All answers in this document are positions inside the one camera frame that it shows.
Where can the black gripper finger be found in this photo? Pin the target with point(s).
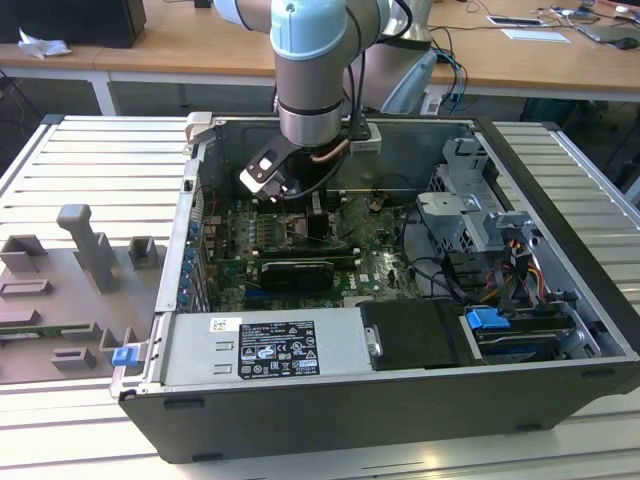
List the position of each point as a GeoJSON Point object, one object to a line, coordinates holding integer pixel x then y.
{"type": "Point", "coordinates": [318, 225]}

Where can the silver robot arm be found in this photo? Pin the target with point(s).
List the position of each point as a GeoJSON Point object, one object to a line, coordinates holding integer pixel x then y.
{"type": "Point", "coordinates": [310, 75]}

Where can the black RAM slot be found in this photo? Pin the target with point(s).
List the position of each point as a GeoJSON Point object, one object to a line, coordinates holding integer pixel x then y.
{"type": "Point", "coordinates": [345, 257]}
{"type": "Point", "coordinates": [345, 252]}
{"type": "Point", "coordinates": [345, 247]}
{"type": "Point", "coordinates": [345, 262]}

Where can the blue slot retainer clip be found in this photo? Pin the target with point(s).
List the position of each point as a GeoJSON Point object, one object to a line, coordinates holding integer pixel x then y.
{"type": "Point", "coordinates": [183, 300]}
{"type": "Point", "coordinates": [193, 229]}
{"type": "Point", "coordinates": [187, 274]}
{"type": "Point", "coordinates": [184, 287]}
{"type": "Point", "coordinates": [190, 260]}

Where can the black graphics card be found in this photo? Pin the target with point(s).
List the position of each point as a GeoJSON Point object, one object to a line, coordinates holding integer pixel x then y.
{"type": "Point", "coordinates": [297, 275]}

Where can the round coin battery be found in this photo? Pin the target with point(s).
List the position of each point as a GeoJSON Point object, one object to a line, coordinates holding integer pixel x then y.
{"type": "Point", "coordinates": [376, 204]}

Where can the green motherboard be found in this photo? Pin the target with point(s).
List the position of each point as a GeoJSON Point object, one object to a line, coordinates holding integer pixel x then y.
{"type": "Point", "coordinates": [385, 250]}

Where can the white power adapter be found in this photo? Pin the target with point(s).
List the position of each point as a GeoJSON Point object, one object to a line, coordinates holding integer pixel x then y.
{"type": "Point", "coordinates": [433, 105]}

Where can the silver perforated drive cage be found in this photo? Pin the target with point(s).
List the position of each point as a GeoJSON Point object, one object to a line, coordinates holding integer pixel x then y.
{"type": "Point", "coordinates": [465, 215]}

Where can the long wooden desk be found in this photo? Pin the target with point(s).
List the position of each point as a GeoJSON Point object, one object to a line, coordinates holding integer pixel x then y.
{"type": "Point", "coordinates": [200, 45]}

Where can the silver power supply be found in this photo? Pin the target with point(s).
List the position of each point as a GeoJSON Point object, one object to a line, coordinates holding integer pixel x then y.
{"type": "Point", "coordinates": [200, 345]}

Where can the hard disk in blue carrier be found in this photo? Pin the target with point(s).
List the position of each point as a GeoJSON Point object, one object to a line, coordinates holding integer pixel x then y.
{"type": "Point", "coordinates": [487, 319]}

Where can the black open PC case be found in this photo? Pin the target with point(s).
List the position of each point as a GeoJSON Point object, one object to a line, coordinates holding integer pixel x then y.
{"type": "Point", "coordinates": [350, 420]}

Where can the blue case latch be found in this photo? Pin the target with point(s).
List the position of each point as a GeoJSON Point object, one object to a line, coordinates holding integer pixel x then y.
{"type": "Point", "coordinates": [125, 357]}

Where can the grey parts rack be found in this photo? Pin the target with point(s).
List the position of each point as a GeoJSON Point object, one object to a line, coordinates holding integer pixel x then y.
{"type": "Point", "coordinates": [65, 310]}

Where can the white paper sheet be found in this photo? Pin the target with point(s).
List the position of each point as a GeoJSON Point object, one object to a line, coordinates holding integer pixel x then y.
{"type": "Point", "coordinates": [535, 35]}

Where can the black computer case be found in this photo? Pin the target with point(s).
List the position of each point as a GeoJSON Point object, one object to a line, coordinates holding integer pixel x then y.
{"type": "Point", "coordinates": [75, 22]}

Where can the small wooden desk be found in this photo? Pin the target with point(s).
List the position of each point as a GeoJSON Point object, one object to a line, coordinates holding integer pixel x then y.
{"type": "Point", "coordinates": [45, 62]}

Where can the crumpled white paper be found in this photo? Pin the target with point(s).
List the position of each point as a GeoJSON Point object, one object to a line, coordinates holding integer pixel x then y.
{"type": "Point", "coordinates": [42, 47]}

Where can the green RAM stick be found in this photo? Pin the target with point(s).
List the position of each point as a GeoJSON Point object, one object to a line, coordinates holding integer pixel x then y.
{"type": "Point", "coordinates": [45, 331]}

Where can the grey laptop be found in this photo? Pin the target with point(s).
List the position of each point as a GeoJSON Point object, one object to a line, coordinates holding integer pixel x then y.
{"type": "Point", "coordinates": [607, 32]}

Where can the black computer mouse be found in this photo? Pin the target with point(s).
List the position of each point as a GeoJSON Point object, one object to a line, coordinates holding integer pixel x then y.
{"type": "Point", "coordinates": [623, 44]}

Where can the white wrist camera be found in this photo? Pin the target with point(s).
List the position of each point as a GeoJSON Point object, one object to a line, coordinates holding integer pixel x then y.
{"type": "Point", "coordinates": [260, 172]}

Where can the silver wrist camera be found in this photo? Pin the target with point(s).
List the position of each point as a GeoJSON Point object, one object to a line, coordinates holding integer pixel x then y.
{"type": "Point", "coordinates": [366, 142]}

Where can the black plastic duct cover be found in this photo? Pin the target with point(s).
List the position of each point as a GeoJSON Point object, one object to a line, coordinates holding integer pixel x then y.
{"type": "Point", "coordinates": [415, 335]}

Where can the phone with white frame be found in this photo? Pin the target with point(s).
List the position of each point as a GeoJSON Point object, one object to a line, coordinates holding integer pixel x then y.
{"type": "Point", "coordinates": [515, 21]}

